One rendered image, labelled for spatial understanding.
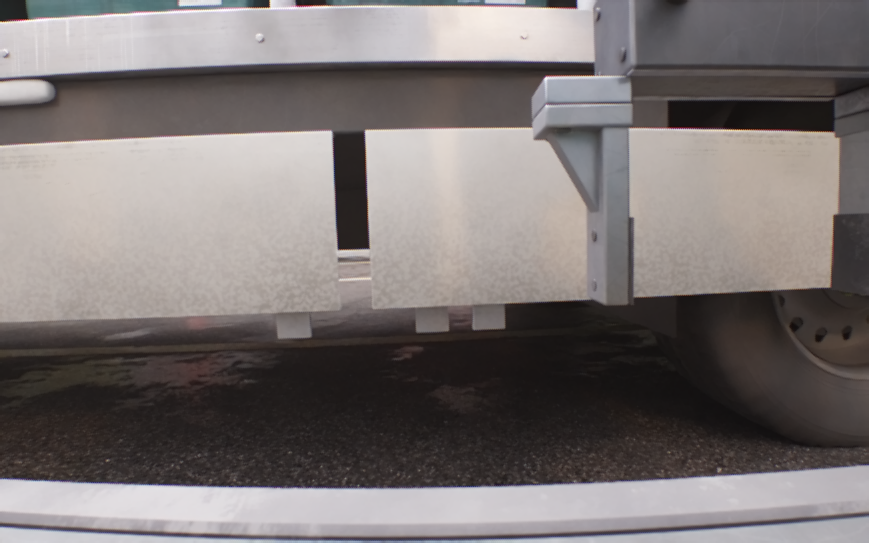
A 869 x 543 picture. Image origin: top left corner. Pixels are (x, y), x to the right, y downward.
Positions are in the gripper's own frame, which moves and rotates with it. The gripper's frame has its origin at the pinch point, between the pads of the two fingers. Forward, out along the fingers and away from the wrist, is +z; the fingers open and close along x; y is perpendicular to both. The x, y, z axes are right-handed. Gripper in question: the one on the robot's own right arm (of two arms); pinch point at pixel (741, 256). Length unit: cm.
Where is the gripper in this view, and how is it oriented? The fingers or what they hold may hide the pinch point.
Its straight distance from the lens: 25.7
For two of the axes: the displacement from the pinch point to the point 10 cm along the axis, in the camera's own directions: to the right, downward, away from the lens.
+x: 10.0, -0.3, -0.2
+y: -0.2, 0.9, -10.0
